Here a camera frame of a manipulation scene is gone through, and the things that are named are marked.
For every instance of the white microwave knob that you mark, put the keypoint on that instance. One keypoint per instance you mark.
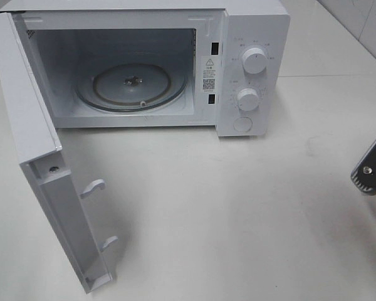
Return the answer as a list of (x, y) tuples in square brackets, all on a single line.
[(254, 60), (248, 99)]

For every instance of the round door release button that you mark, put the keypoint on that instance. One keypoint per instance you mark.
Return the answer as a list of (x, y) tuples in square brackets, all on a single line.
[(243, 124)]

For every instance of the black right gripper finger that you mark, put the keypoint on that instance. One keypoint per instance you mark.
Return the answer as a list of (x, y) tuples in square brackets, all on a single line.
[(364, 174)]

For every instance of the white microwave oven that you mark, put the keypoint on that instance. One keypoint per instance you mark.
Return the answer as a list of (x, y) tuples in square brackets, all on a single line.
[(78, 36)]

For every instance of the white microwave door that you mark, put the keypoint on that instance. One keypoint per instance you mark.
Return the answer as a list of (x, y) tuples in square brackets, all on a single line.
[(40, 154)]

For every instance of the white warning label sticker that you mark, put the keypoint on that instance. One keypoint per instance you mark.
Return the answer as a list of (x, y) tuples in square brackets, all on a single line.
[(209, 73)]

